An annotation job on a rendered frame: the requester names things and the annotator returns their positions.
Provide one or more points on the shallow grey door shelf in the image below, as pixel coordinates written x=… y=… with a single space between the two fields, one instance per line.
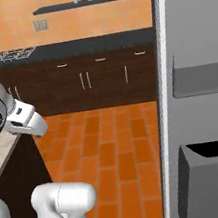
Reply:
x=204 y=79

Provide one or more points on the grey wall socket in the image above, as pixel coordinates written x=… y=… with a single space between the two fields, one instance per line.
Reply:
x=40 y=25

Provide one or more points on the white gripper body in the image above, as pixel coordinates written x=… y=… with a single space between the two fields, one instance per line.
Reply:
x=36 y=125

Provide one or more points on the dark brown island cupboard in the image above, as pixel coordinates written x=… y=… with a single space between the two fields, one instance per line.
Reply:
x=21 y=177

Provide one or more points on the deep grey door bin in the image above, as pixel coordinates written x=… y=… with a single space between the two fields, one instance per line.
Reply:
x=216 y=187

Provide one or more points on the dark wall shelf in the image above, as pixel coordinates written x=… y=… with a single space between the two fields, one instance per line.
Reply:
x=69 y=5

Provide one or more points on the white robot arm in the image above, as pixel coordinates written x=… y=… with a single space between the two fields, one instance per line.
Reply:
x=60 y=204

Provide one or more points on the dark brown base cupboards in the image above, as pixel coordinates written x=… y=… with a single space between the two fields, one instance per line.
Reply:
x=109 y=80

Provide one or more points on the grey white fridge door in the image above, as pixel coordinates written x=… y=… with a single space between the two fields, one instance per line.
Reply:
x=188 y=26

